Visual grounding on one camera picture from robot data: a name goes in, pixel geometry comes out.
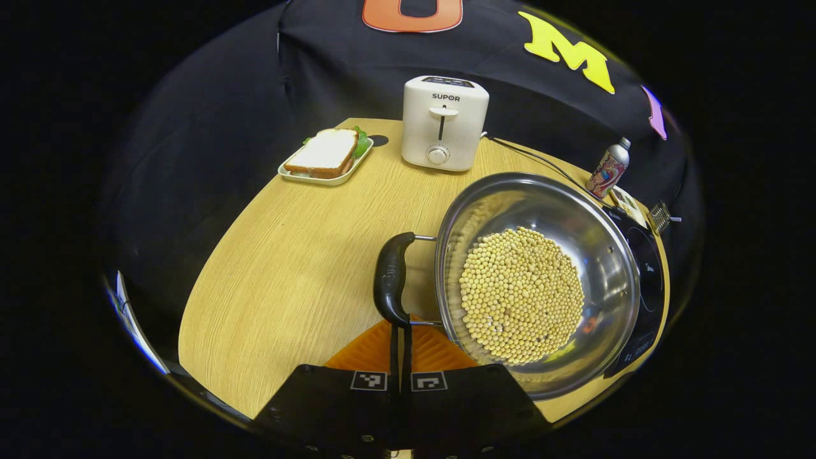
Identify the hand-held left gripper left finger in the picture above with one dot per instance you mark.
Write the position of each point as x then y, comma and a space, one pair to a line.
344, 414

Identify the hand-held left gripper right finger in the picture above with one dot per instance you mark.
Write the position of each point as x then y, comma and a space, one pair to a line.
465, 414

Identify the stainless steel pot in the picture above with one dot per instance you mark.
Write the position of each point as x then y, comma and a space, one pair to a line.
542, 204

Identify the black induction cooktop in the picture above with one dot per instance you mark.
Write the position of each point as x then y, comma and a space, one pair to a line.
647, 280

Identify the pile of soybeans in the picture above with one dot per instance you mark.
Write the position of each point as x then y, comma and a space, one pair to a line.
519, 293

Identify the sandwich with lettuce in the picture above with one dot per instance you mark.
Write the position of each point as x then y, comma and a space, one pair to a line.
325, 150

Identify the white divided seasoning dish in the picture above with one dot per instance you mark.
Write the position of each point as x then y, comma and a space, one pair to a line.
628, 204

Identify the black table grommet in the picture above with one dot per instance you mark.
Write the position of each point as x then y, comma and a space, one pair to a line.
378, 140

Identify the silver patterned bottle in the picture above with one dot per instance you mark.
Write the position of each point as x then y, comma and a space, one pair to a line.
607, 172

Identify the white toaster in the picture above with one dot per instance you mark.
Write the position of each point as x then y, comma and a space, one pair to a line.
421, 127

